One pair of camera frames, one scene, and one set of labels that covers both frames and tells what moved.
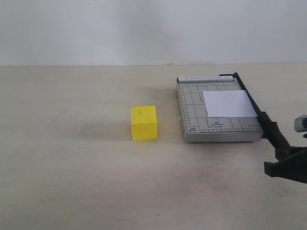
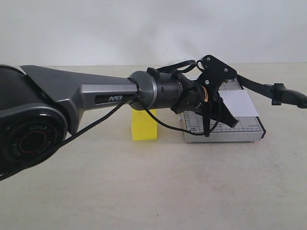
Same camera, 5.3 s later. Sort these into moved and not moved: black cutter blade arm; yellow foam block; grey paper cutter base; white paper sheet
Moved: black cutter blade arm
Not moved: white paper sheet; yellow foam block; grey paper cutter base
